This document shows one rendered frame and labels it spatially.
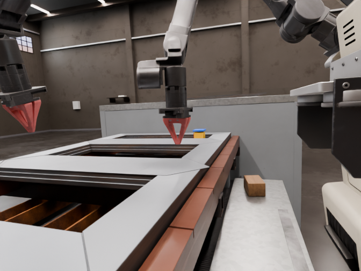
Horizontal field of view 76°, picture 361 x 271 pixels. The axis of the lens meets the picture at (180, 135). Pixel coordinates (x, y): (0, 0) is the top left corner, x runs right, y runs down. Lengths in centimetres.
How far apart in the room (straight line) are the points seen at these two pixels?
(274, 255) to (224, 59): 1058
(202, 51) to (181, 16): 1051
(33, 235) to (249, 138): 121
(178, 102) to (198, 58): 1060
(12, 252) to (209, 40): 1109
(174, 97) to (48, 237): 40
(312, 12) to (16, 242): 78
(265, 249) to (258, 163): 88
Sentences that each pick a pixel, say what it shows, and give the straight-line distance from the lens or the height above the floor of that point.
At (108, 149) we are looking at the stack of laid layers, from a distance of 117.
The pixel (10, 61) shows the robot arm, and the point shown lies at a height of 112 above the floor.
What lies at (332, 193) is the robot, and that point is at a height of 79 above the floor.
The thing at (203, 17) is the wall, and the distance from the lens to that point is 1160.
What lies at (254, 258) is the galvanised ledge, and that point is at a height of 68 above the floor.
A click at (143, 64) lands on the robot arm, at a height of 113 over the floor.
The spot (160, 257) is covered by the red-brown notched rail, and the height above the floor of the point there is 83.
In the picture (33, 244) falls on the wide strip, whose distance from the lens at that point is 37.
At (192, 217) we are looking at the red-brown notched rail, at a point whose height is 83.
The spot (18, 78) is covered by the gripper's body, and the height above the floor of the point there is 109.
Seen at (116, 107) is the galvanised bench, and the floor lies 103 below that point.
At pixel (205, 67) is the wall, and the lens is 1106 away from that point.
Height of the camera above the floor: 101
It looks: 7 degrees down
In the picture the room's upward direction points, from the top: 3 degrees counter-clockwise
